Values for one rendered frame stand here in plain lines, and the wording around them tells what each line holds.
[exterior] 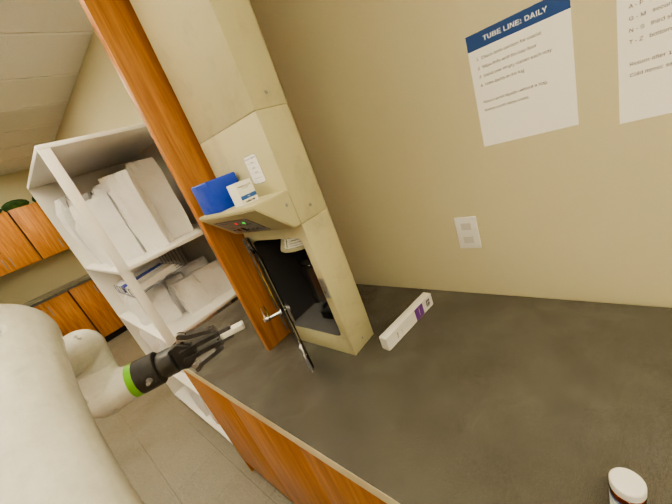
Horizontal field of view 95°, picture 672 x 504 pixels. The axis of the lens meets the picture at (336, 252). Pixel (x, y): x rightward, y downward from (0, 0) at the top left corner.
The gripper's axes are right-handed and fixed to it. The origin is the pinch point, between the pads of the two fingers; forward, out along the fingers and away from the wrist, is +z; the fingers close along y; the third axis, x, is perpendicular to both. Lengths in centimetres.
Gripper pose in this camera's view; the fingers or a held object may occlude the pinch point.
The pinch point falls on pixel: (232, 329)
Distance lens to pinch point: 97.6
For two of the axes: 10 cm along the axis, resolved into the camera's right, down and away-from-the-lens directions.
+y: -3.2, -8.9, -3.3
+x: -3.8, -2.0, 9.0
